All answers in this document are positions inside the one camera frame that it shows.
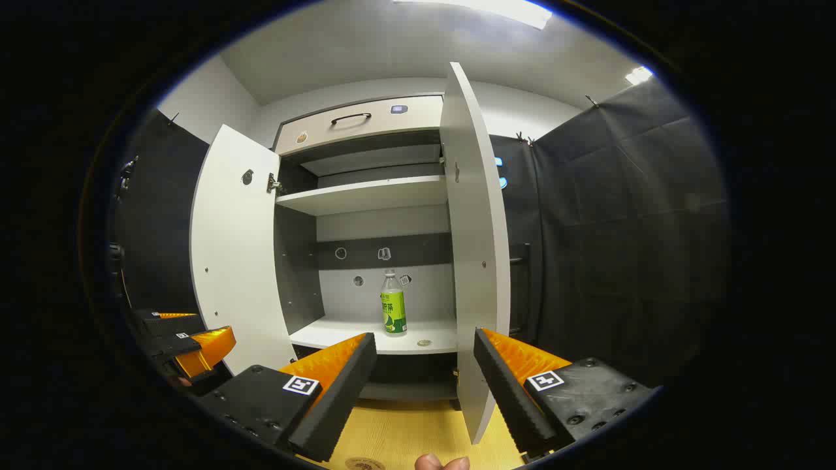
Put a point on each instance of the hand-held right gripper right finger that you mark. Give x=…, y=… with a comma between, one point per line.
x=513, y=405

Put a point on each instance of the small ceiling light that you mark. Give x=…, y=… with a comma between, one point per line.
x=638, y=75

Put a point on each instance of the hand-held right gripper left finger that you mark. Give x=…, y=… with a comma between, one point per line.
x=339, y=405

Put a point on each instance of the clear bottle with green label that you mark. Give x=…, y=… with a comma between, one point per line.
x=393, y=313

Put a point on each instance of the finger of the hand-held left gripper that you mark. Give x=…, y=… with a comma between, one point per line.
x=170, y=323
x=209, y=343

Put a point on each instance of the white cabinet drawer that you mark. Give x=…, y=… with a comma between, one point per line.
x=392, y=121

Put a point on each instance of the white cabinet door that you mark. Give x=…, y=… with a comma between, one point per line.
x=475, y=228
x=238, y=261

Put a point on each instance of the black backdrop cloth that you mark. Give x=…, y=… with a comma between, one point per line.
x=620, y=228

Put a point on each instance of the white cabinet shelf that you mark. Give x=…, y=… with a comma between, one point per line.
x=372, y=158
x=353, y=333
x=366, y=194

